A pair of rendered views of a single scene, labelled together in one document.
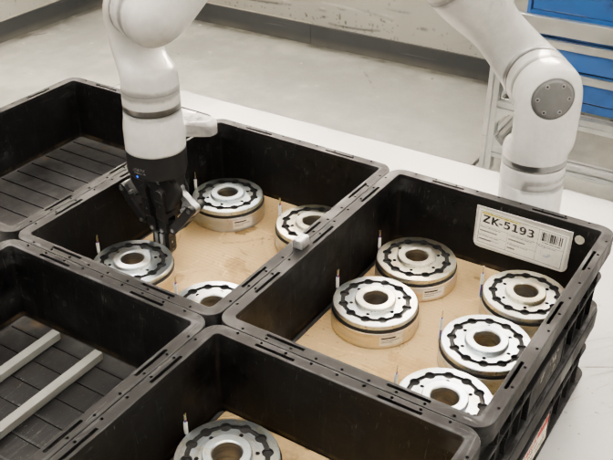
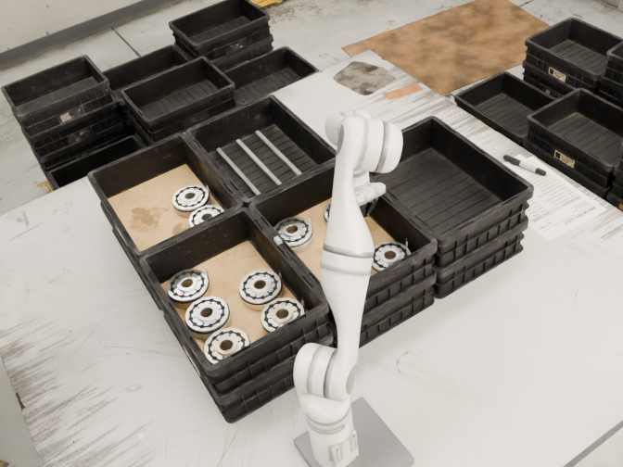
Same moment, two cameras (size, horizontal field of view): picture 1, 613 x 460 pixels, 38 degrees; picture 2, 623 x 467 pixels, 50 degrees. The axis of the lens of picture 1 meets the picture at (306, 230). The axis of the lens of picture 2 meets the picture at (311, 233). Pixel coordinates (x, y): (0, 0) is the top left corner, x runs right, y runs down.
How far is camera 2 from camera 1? 1.87 m
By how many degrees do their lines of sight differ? 87
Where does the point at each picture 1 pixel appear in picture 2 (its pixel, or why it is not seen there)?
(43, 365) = not seen: hidden behind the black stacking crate
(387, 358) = (235, 289)
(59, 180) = (464, 203)
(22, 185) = (463, 189)
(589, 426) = (199, 409)
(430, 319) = (249, 315)
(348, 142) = (577, 430)
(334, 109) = not seen: outside the picture
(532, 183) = not seen: hidden behind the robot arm
